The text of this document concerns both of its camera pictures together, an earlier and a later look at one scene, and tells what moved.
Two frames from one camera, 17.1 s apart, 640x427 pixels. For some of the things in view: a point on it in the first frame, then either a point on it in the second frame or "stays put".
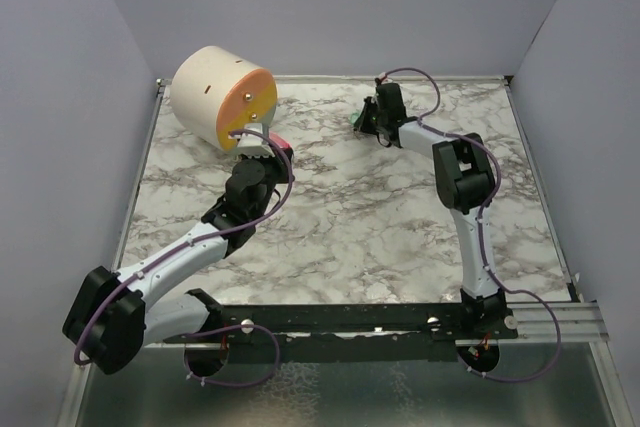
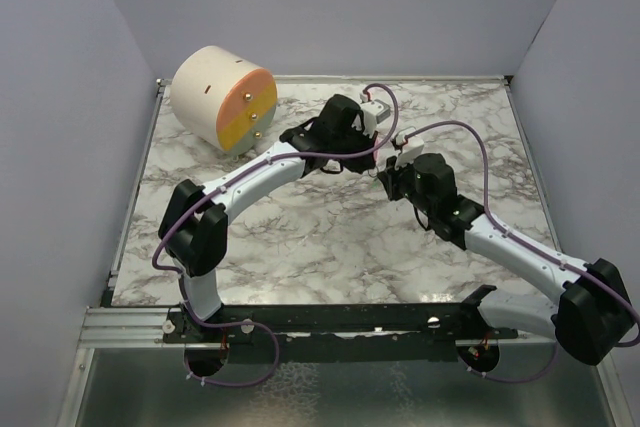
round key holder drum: [221, 92] stays put
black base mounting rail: [346, 333] stays put
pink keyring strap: [279, 140] to [376, 152]
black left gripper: [281, 166] to [359, 164]
